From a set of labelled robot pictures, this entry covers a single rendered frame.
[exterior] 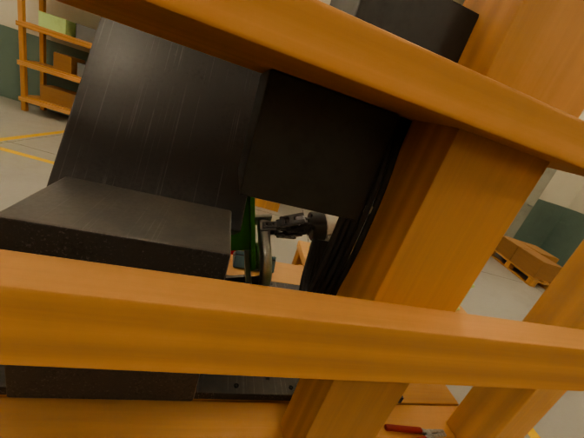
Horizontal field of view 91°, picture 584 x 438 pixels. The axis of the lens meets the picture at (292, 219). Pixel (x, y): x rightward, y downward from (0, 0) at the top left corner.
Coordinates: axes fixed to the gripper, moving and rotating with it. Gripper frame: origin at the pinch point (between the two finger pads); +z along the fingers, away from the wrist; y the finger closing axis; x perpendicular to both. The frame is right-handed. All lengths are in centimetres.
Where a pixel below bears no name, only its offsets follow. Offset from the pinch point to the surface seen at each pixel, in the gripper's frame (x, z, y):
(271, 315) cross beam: 21.6, 4.0, 35.5
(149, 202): -0.7, 22.6, 15.6
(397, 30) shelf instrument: -4.2, -9.9, 47.9
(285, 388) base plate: 35.9, -2.0, -7.0
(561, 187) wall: -208, -726, -412
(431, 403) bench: 46, -41, -15
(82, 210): 3.6, 29.5, 22.5
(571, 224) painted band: -127, -746, -441
